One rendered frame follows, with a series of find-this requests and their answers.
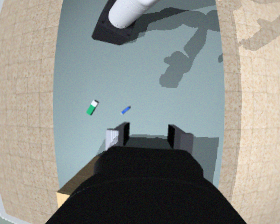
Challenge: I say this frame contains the wooden drawer front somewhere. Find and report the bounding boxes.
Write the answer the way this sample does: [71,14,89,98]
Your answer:
[89,157,99,165]
[61,177,87,194]
[77,165,94,178]

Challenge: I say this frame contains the light wooden chest of drawers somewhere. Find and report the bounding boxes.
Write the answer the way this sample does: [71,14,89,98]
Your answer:
[56,156,99,207]

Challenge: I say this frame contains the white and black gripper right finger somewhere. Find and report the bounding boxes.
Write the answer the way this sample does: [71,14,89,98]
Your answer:
[167,124,194,155]

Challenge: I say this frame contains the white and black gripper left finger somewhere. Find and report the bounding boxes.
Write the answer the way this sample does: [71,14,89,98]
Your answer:
[105,122,130,151]

